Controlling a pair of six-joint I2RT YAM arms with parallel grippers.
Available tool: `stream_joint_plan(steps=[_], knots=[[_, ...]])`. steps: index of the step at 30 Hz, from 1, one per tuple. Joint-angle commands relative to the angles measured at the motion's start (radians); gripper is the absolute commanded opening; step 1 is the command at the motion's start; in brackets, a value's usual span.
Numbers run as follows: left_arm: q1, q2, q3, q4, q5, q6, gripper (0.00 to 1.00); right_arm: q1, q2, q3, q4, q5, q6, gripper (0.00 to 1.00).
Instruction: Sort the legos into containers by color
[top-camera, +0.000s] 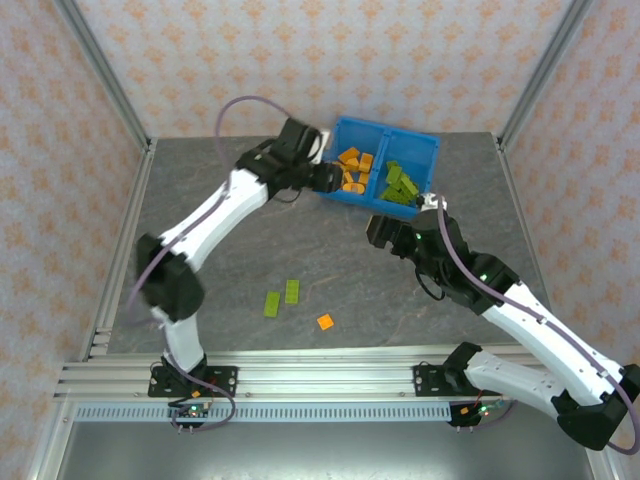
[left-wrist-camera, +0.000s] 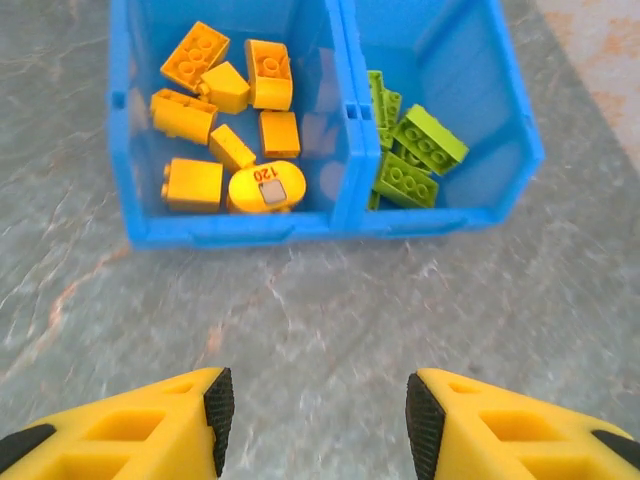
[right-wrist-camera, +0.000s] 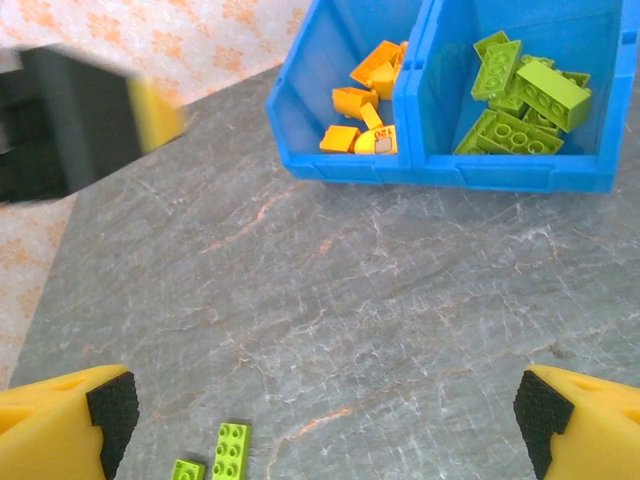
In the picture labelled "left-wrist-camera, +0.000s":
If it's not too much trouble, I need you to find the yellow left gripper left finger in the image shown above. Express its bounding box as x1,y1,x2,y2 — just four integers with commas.
0,366,236,480

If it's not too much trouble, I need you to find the blue plastic bin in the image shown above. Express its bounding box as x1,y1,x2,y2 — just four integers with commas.
338,0,547,239
106,0,370,250

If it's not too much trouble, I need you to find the yellow curved lego brick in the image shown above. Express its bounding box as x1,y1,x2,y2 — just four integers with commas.
243,38,295,113

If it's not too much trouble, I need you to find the yellow small lego brick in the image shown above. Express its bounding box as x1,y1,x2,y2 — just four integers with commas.
207,123,258,174
257,110,302,161

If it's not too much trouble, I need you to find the green lego plate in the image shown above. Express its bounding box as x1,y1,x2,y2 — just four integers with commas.
366,69,387,129

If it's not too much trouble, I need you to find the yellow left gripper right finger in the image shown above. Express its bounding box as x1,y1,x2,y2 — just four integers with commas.
405,367,640,480

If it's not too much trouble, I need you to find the yellow sloped four-stud lego brick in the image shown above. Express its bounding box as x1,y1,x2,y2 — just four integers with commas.
160,156,225,213

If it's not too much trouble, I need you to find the yellow oval lego brick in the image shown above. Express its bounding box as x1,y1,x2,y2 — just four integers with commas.
226,160,308,215

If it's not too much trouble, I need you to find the yellow long sloped lego brick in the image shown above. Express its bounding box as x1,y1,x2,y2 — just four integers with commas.
149,87,220,147

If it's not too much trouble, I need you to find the orange-yellow eight-stud lego brick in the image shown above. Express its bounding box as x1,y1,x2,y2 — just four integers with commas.
159,20,232,94

